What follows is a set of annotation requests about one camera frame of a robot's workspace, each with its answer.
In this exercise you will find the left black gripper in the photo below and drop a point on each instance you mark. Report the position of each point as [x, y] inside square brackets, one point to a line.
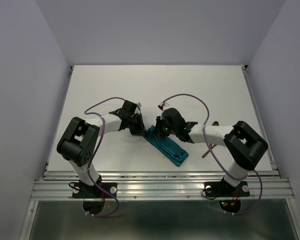
[140, 131]

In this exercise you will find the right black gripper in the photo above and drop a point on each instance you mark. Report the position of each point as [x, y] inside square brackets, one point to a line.
[159, 131]

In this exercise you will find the teal cloth napkin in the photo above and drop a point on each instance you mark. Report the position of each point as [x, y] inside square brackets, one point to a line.
[166, 146]

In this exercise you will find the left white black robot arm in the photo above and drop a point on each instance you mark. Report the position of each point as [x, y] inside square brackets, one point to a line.
[78, 142]

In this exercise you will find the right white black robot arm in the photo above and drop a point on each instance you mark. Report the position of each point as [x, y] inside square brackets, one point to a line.
[245, 145]

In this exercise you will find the brown wooden fork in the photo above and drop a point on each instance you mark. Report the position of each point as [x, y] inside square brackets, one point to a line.
[208, 151]

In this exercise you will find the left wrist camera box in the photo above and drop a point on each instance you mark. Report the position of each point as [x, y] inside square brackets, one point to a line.
[129, 106]

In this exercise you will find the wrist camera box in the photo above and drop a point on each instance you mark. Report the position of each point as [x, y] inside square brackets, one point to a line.
[129, 106]
[173, 118]

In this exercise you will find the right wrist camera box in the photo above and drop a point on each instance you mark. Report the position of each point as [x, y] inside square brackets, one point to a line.
[173, 118]

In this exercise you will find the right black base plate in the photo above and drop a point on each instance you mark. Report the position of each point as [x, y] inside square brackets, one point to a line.
[222, 189]

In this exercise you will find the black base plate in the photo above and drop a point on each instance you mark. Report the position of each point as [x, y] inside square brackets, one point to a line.
[222, 189]
[83, 191]

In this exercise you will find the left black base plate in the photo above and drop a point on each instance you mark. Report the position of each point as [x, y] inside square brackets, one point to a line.
[83, 191]

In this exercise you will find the aluminium frame rail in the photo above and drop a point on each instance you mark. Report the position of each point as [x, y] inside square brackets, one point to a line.
[153, 186]

